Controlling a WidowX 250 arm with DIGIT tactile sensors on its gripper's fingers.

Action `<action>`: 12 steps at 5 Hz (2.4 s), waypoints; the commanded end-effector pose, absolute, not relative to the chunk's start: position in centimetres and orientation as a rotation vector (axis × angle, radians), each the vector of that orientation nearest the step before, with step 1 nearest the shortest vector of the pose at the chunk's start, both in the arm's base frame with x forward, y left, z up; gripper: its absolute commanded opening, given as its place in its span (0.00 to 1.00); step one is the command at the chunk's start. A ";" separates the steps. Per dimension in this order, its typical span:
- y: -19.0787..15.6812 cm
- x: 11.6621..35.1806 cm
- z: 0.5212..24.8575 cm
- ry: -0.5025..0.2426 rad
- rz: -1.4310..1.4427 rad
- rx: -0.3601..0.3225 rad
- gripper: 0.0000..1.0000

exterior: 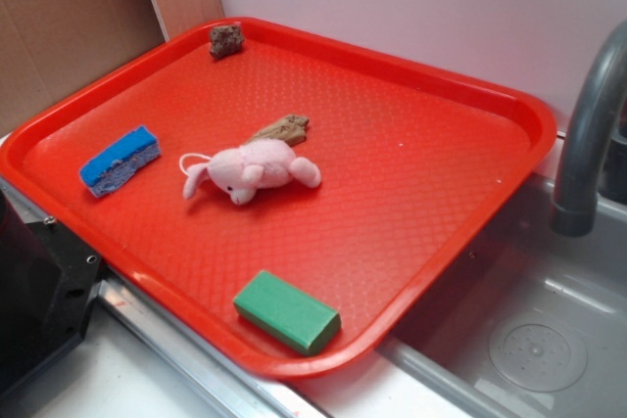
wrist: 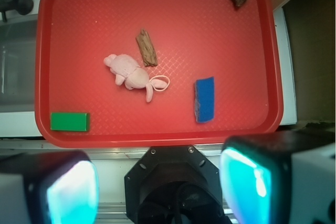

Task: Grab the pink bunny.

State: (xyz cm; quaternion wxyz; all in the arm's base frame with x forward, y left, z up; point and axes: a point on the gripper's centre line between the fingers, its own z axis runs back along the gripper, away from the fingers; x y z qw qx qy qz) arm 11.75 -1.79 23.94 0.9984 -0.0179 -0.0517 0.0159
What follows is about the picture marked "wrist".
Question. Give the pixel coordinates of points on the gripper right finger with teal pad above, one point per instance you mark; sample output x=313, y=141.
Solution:
x=280, y=177

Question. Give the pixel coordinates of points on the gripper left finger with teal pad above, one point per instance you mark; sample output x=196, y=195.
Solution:
x=51, y=187

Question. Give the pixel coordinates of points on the pink plush bunny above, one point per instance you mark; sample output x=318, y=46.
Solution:
x=128, y=72

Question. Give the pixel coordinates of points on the green rectangular block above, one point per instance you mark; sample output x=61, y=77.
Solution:
x=68, y=121

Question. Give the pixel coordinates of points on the blue sponge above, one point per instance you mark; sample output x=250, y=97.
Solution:
x=204, y=107

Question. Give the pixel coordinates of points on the red plastic tray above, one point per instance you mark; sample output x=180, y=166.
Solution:
x=193, y=39

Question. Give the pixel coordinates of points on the brown wood bark piece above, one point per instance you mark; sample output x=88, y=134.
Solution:
x=146, y=48

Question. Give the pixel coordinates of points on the black octagonal mount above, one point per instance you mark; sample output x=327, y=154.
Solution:
x=175, y=184

